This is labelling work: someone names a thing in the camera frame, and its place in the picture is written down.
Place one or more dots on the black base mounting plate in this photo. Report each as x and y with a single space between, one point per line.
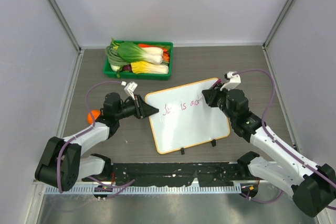
208 174

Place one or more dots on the aluminium frame post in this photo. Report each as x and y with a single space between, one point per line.
280 18
61 18

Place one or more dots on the orange fruit toy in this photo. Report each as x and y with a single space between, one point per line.
92 116

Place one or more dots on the green bok choy toy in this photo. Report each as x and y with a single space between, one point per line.
132 52

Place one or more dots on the yellow cabbage toy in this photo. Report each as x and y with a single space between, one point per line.
146 67

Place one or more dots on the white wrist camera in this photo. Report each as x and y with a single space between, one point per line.
233 80
129 88

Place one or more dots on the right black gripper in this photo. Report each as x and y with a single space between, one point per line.
211 95

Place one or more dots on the aluminium rail with cable duct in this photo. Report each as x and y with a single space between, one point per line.
104 187

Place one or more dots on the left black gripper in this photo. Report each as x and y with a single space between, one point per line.
143 109

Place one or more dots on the purple eggplant toy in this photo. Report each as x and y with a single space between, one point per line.
127 68

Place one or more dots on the right aluminium frame post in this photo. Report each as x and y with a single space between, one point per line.
280 18

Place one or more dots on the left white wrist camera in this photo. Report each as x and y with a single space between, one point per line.
129 88

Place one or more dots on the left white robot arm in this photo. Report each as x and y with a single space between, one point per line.
62 165

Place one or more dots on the orange framed whiteboard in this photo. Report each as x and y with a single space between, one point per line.
184 119

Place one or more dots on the left aluminium frame post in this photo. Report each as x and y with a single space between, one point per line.
61 18

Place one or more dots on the green bean bundle toy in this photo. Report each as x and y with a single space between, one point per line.
115 61

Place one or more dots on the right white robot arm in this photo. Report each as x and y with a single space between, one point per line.
311 186

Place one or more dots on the pink whiteboard marker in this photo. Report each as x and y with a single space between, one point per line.
212 87

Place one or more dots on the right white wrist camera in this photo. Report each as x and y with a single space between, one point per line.
233 80

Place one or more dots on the green plastic tray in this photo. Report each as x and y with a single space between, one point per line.
110 73

